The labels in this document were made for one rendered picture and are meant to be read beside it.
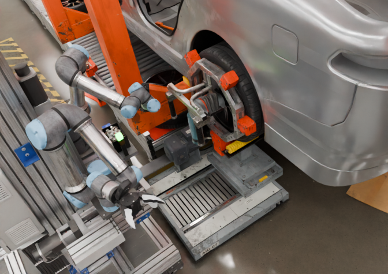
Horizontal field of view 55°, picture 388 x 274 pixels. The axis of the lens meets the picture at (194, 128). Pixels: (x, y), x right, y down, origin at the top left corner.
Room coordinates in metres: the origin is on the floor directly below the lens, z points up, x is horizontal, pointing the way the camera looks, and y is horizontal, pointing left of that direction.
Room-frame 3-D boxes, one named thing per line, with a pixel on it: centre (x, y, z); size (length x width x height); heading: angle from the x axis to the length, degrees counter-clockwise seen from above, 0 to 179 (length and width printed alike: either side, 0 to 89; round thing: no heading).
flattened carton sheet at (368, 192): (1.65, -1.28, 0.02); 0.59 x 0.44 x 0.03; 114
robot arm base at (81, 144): (1.78, 0.74, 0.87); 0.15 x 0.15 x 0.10
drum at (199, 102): (1.88, -0.10, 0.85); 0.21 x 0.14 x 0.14; 114
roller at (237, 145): (1.84, -0.31, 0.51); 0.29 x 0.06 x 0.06; 114
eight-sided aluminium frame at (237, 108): (1.91, -0.17, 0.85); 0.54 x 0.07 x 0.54; 24
